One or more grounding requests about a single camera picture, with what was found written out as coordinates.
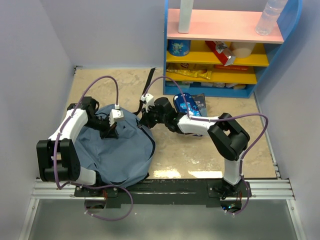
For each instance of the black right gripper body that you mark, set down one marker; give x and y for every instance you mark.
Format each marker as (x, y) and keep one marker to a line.
(153, 117)

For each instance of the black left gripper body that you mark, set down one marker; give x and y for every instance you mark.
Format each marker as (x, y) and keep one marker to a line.
(101, 124)

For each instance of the blue fabric backpack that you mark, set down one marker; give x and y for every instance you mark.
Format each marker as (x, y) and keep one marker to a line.
(122, 161)

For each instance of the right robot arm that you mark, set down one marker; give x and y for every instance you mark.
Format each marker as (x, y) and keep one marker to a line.
(229, 138)

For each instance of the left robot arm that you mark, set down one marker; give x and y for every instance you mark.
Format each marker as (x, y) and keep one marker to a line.
(57, 156)

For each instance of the yellow chips bag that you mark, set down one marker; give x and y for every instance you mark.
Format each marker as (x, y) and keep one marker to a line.
(193, 70)

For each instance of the blue dinosaur pencil case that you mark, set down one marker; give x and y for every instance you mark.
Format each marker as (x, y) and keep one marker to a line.
(186, 104)

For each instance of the dark blue book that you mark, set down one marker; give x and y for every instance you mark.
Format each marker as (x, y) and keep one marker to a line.
(196, 104)

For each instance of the blue snack can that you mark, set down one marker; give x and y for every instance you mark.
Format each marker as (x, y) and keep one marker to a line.
(178, 47)

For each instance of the red flat box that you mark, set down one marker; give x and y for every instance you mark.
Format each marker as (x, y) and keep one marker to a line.
(231, 67)

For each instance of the blue wooden shelf unit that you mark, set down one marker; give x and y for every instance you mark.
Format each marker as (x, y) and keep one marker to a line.
(227, 26)

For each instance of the red silver snack box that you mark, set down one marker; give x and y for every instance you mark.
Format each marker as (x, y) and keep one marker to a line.
(222, 52)

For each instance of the white round container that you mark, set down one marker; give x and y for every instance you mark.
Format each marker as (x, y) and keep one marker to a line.
(242, 49)

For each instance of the white tall bottle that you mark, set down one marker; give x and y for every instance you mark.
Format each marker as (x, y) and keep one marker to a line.
(185, 13)

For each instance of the clear plastic water bottle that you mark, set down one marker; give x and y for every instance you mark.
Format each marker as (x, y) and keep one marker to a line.
(269, 16)

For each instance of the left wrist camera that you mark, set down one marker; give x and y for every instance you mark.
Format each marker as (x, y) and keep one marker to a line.
(115, 116)

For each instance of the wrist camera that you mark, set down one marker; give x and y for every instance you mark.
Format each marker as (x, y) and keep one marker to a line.
(148, 101)
(115, 116)

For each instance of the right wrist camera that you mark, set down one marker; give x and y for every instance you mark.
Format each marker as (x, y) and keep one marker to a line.
(148, 101)

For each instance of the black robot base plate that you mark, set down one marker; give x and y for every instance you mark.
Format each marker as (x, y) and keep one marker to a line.
(209, 192)

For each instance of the aluminium rail frame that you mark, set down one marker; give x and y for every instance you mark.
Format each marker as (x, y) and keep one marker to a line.
(166, 209)

